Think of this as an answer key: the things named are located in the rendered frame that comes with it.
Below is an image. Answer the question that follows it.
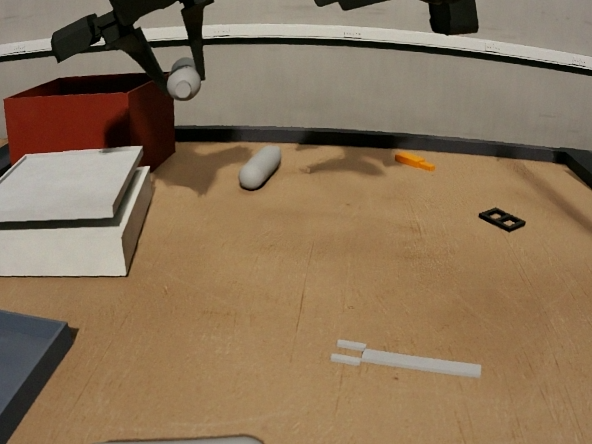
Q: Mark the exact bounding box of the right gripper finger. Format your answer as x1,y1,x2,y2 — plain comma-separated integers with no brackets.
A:
314,0,337,7
338,0,442,11

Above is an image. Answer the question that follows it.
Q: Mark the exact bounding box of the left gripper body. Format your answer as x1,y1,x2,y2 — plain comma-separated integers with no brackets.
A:
51,0,204,63

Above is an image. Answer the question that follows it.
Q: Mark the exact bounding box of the white digital weighing scale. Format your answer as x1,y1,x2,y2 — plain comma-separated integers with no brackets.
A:
0,146,152,276

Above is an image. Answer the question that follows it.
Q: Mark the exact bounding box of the black rectangular double-loop buckle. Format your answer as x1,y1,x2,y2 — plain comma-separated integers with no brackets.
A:
479,208,526,232

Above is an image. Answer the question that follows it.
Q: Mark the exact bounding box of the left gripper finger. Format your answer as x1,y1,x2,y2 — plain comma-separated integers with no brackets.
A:
103,27,170,96
181,0,214,81

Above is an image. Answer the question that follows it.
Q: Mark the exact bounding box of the red open box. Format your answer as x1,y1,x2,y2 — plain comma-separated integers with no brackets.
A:
3,73,176,174

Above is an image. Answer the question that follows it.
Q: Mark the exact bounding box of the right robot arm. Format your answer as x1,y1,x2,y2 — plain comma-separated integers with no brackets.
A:
428,0,479,36

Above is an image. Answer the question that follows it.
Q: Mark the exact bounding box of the grey gas cylinder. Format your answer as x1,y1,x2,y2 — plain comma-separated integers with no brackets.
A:
167,57,201,101
238,145,282,190
92,437,262,444

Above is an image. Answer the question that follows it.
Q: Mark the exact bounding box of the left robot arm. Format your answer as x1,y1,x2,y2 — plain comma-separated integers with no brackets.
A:
109,0,177,26

